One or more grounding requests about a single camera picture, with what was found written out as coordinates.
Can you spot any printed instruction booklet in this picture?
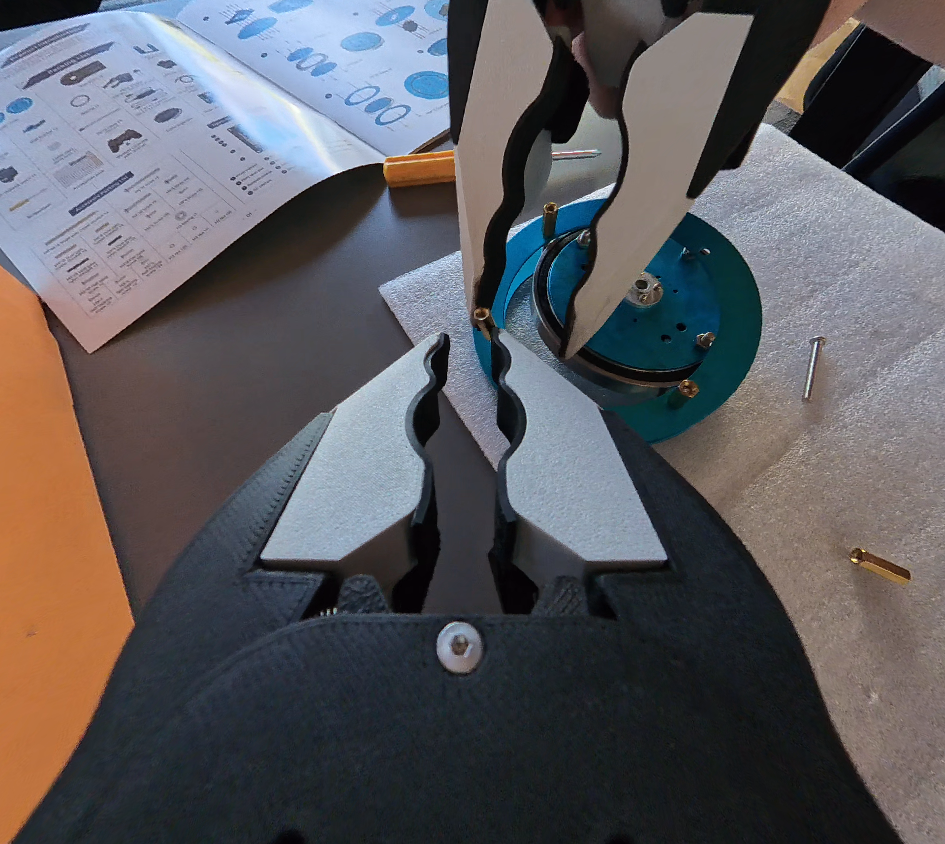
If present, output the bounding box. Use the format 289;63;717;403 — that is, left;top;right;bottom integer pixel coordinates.
0;0;456;353

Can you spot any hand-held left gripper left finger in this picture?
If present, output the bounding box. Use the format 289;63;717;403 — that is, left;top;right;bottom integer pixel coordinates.
259;332;451;579

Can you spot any blue disc with bearing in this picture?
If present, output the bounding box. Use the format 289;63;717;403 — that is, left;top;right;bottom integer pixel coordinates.
532;227;725;395

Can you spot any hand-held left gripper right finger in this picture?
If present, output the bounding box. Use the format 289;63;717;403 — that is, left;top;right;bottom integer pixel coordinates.
492;328;671;584

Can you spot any blue round metal base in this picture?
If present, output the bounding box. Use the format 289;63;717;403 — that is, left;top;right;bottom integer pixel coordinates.
476;202;764;443

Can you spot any dark grey desk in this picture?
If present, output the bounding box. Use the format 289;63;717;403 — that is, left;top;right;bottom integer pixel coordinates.
0;0;945;844

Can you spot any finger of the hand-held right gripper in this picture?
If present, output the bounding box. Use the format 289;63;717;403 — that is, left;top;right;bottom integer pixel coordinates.
454;0;589;318
559;15;757;358

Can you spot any orange handled screwdriver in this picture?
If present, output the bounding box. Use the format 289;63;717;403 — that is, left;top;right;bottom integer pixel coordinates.
381;145;603;188

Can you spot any white foam sheet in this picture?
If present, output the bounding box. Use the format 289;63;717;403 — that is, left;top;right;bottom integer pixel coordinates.
380;121;945;844

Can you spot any orange cardboard box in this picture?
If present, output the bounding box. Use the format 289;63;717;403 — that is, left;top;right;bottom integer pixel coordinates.
0;266;137;838

